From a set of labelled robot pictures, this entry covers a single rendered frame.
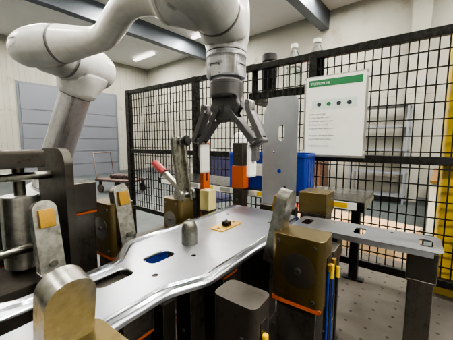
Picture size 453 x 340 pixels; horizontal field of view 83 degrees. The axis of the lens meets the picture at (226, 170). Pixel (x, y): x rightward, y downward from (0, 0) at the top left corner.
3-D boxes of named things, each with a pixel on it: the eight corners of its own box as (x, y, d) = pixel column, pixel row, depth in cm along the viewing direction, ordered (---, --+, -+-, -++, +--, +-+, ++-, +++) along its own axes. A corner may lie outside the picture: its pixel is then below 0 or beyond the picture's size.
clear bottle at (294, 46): (297, 88, 110) (298, 40, 108) (283, 90, 114) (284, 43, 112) (303, 91, 115) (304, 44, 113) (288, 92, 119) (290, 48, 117)
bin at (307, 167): (306, 192, 87) (307, 154, 86) (227, 185, 102) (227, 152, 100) (315, 185, 102) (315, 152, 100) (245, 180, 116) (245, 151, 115)
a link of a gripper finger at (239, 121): (232, 110, 60) (235, 106, 59) (259, 146, 57) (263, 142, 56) (222, 108, 57) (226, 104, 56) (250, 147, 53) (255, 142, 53)
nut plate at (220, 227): (222, 232, 57) (222, 227, 57) (209, 229, 59) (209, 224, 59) (242, 222, 64) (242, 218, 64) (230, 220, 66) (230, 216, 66)
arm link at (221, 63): (230, 44, 51) (230, 74, 52) (253, 56, 58) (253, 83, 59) (197, 53, 56) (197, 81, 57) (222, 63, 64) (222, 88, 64)
